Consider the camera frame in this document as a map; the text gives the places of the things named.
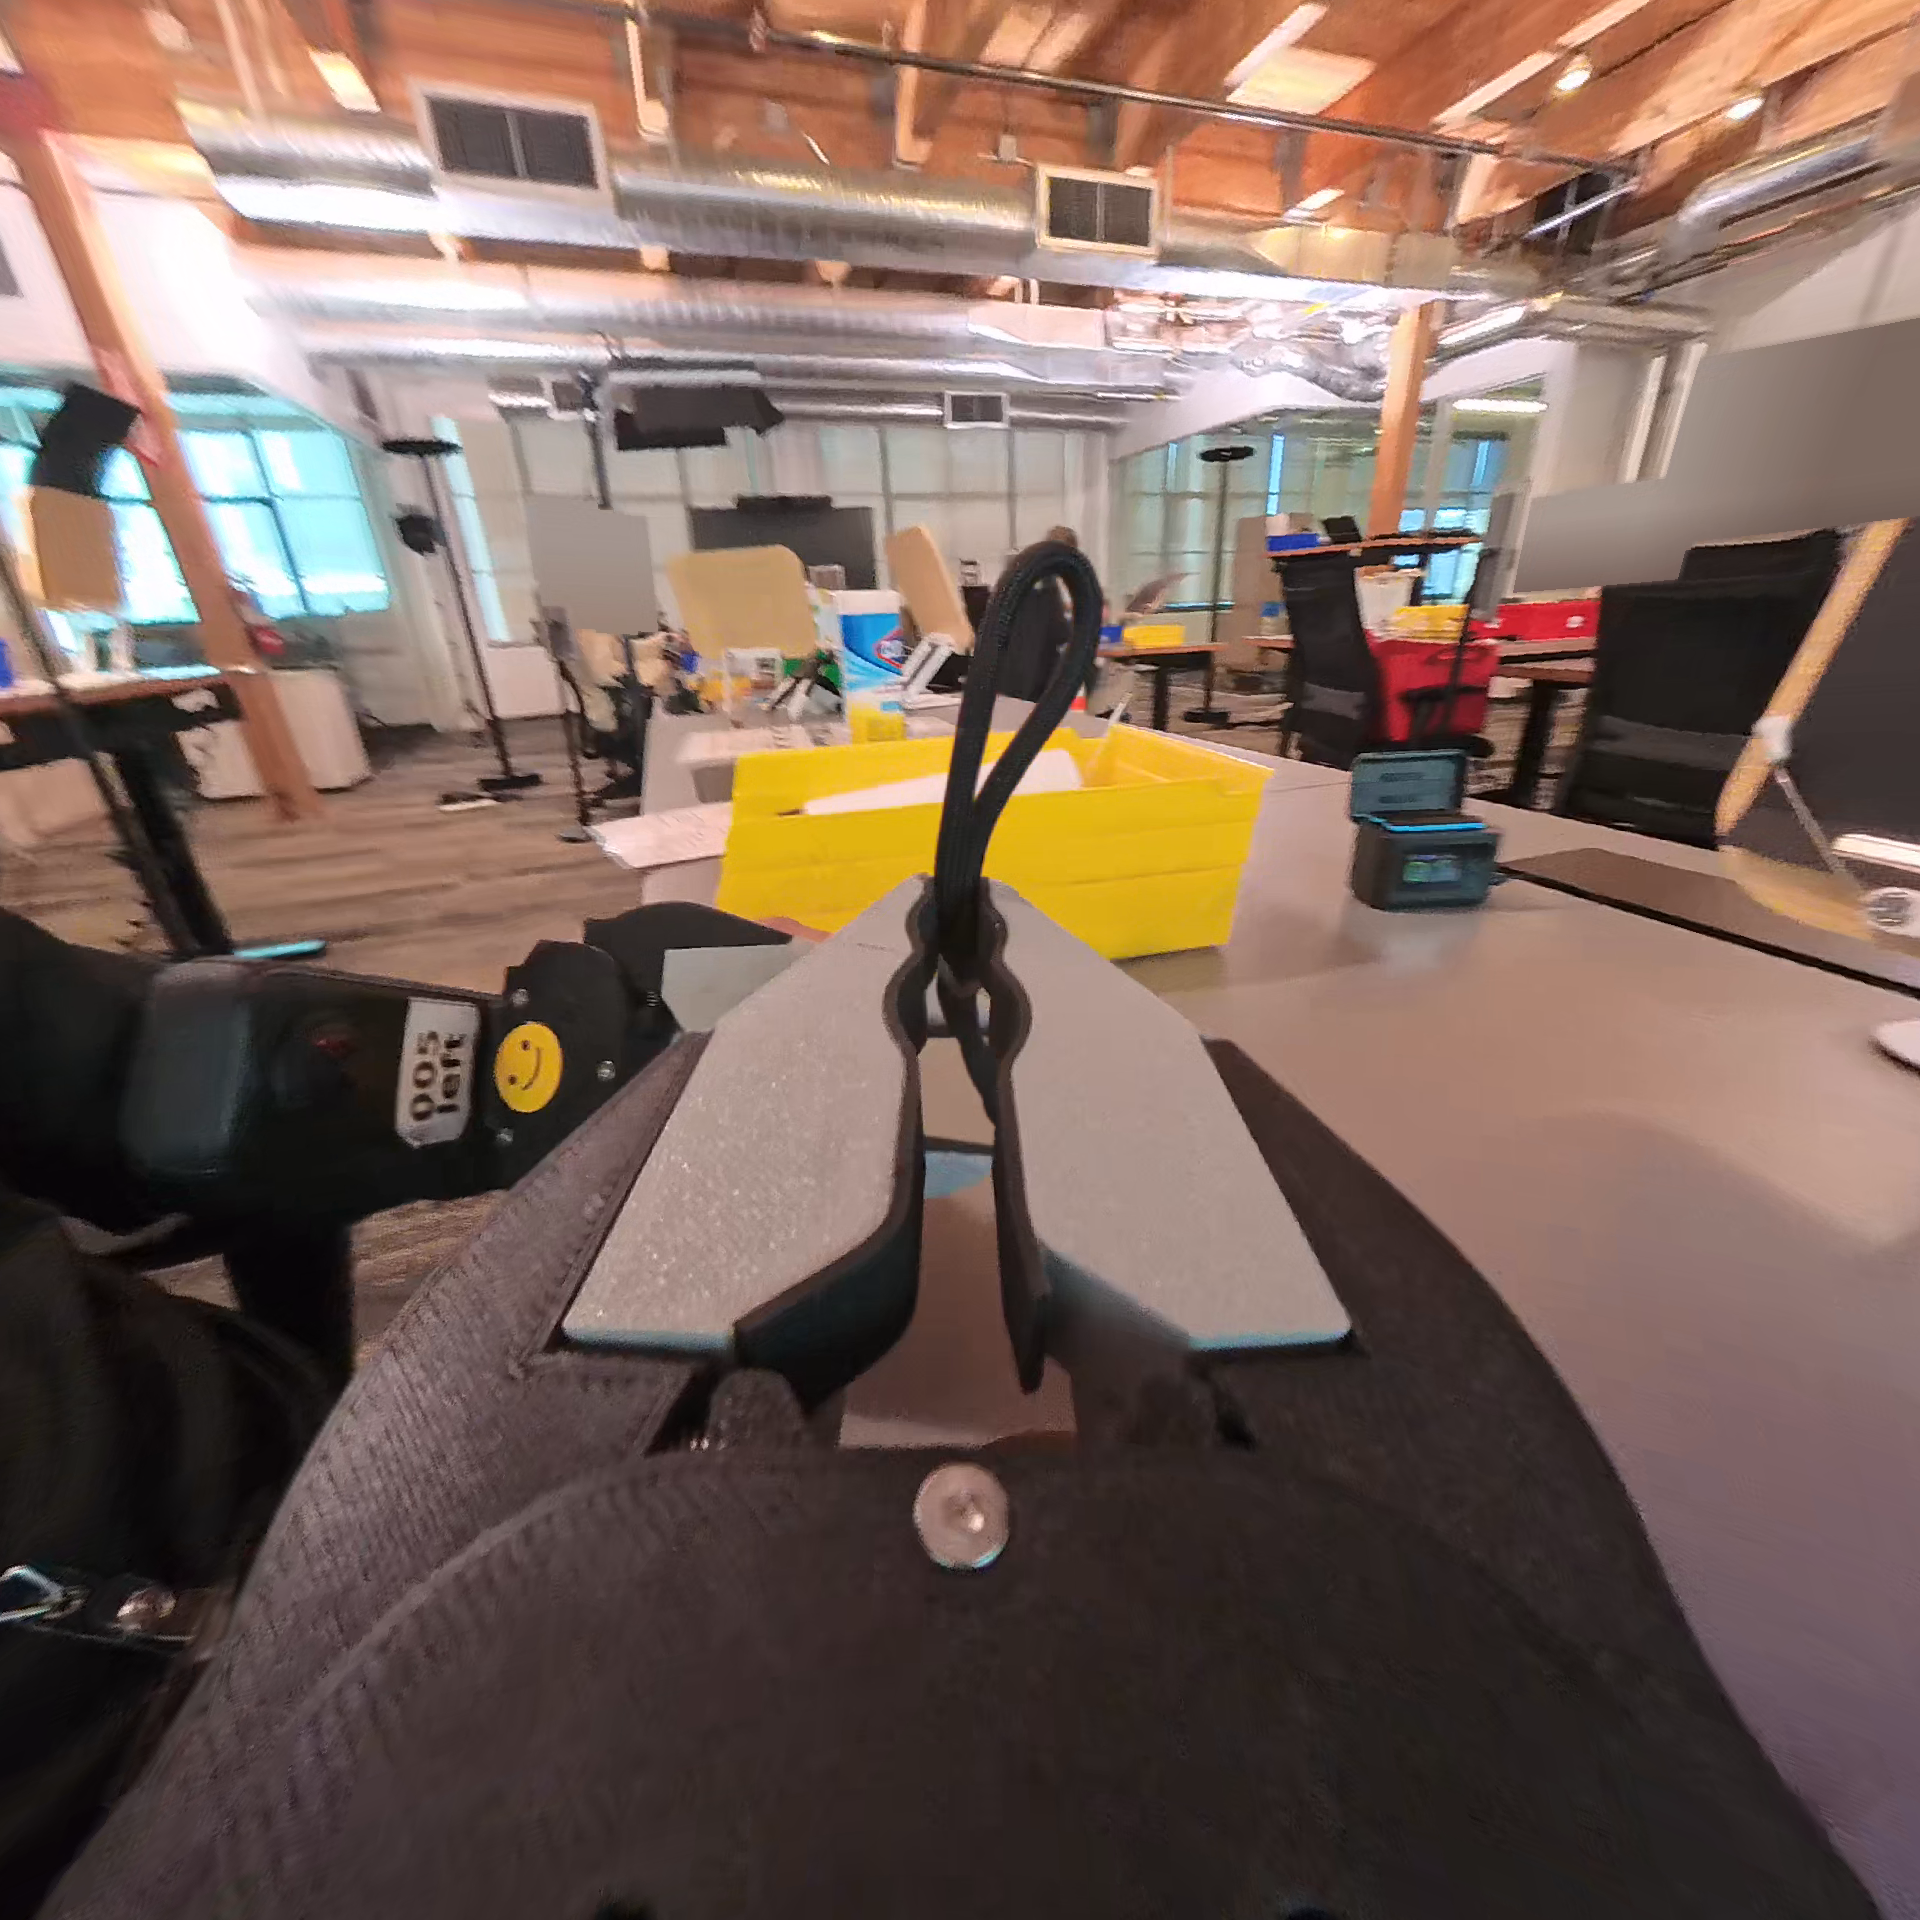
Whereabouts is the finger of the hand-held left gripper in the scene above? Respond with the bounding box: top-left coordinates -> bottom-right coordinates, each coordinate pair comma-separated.
585,903 -> 799,1039

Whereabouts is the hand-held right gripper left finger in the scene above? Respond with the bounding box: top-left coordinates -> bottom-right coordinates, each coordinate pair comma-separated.
562,878 -> 927,1375

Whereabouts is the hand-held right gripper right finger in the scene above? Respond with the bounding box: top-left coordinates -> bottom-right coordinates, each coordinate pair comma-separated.
961,886 -> 1353,1393

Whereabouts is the yellow plastic bin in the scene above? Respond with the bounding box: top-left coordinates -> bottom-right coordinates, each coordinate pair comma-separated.
717,727 -> 1273,963

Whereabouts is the black cable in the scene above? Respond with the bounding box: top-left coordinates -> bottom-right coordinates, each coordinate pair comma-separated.
932,545 -> 1105,1113

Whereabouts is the person's left forearm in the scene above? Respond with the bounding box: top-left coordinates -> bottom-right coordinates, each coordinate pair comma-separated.
0,909 -> 183,1203

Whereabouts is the white disinfecting wipes canister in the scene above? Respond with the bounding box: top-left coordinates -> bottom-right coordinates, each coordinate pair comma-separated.
831,589 -> 910,721

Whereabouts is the tan padded chair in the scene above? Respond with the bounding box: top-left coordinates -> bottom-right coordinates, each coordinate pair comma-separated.
885,527 -> 975,650
662,545 -> 819,663

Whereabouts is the black teal charging case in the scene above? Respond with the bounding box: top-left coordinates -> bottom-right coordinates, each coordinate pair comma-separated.
1346,747 -> 1505,912

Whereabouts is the red storage cart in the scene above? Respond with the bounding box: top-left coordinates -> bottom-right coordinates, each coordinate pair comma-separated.
1372,631 -> 1501,746

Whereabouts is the black office chair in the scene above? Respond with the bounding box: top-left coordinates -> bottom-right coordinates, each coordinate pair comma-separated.
1559,528 -> 1846,826
1275,555 -> 1382,769

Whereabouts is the black board on stand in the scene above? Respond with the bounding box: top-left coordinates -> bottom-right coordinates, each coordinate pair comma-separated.
1709,518 -> 1920,1070

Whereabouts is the black wall television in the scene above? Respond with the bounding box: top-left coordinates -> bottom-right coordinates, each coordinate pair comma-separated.
689,504 -> 879,595

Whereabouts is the wooden support post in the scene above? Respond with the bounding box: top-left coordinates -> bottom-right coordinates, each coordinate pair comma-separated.
0,119 -> 325,826

